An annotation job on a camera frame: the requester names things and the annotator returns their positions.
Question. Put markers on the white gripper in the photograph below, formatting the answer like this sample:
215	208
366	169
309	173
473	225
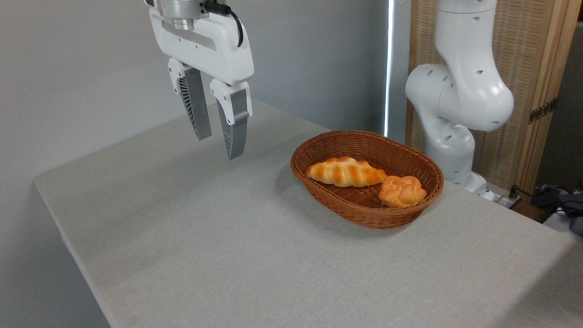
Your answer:
214	50

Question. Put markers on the long braided bread loaf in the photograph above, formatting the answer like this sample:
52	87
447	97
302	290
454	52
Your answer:
346	173

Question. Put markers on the round knotted bread roll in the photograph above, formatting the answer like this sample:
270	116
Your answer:
403	191

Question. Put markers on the brown oval wicker basket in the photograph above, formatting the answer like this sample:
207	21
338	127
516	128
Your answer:
364	146

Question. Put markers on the grey fabric tablecloth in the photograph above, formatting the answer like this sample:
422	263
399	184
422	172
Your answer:
273	273

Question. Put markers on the wooden folding screen woven panel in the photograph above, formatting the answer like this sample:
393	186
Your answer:
524	45

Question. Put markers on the metal screen hinge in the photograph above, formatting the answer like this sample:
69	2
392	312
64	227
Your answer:
542	110

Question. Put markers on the dark grey bundle of equipment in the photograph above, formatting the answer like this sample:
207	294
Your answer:
571	205

